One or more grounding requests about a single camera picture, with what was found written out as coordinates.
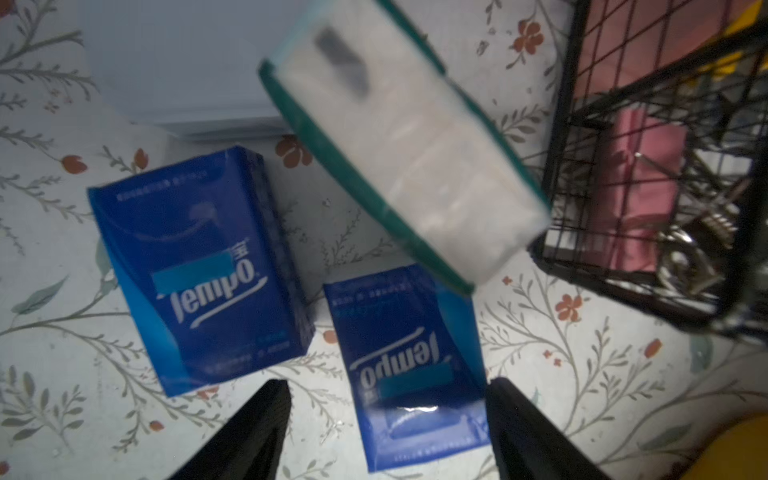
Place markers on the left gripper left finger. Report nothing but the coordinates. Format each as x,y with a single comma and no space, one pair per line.
249,445

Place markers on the light blue pencil case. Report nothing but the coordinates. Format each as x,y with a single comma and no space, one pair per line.
188,67

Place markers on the teal tissue pack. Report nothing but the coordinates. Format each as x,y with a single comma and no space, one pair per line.
368,96

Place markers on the dark blue Tempo tissue pack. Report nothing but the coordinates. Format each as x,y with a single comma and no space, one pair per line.
201,257

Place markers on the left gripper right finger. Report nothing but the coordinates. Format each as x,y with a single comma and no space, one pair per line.
526,445

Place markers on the black wire desk organizer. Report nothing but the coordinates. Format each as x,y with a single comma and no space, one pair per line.
657,167

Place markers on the yellow plastic storage box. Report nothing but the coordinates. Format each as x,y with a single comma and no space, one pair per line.
738,453

